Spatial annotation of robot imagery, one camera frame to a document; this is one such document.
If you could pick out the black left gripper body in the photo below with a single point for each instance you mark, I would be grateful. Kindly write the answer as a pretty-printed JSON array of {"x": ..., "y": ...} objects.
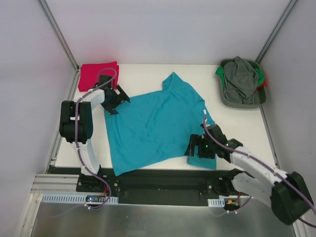
[{"x": 114, "y": 99}]

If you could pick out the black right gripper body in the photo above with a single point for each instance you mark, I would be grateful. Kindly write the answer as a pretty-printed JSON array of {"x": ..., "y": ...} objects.
[{"x": 201, "y": 149}]

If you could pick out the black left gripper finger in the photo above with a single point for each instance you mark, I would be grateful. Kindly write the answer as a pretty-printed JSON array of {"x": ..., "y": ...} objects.
[
  {"x": 110, "y": 110},
  {"x": 122, "y": 96}
]

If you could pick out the teal t-shirt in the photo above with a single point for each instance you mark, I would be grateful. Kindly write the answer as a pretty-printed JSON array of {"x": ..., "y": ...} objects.
[{"x": 156, "y": 126}]

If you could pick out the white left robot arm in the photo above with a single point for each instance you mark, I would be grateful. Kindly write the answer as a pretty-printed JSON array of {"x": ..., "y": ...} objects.
[{"x": 76, "y": 121}]

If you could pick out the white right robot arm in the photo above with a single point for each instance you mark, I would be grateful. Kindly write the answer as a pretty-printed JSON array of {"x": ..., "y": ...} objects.
[{"x": 285, "y": 193}]

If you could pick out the folded magenta t-shirt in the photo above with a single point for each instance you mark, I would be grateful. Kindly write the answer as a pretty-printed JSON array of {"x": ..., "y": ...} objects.
[{"x": 89, "y": 72}]

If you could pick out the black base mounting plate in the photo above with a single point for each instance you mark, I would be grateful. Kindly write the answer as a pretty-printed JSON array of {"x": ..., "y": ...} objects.
[{"x": 150, "y": 187}]

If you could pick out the grey plastic laundry bin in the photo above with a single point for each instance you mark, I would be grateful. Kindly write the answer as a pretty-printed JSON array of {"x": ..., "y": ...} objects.
[{"x": 260, "y": 95}]

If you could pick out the green t-shirt in bin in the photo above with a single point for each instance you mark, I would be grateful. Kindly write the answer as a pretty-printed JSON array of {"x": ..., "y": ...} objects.
[{"x": 220, "y": 73}]

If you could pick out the grey t-shirt in bin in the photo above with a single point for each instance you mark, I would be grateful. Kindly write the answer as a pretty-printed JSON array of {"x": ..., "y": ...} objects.
[{"x": 241, "y": 81}]

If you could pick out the red t-shirt in bin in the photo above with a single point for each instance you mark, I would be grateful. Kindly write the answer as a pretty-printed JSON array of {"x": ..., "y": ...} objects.
[{"x": 261, "y": 79}]

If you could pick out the left aluminium frame post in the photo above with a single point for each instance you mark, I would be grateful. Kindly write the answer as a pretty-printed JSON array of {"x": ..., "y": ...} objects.
[{"x": 58, "y": 33}]

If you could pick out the aluminium frame post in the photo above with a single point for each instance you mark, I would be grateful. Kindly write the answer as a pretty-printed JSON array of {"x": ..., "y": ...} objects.
[
  {"x": 276, "y": 29},
  {"x": 58, "y": 33}
]

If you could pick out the aluminium front rail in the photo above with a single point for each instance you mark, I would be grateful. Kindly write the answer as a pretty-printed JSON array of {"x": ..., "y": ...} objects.
[{"x": 54, "y": 183}]

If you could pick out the white slotted cable duct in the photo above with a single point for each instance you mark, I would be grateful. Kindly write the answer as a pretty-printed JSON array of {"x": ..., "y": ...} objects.
[{"x": 78, "y": 199}]

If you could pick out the right aluminium frame post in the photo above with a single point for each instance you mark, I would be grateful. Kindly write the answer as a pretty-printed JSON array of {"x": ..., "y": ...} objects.
[{"x": 276, "y": 29}]

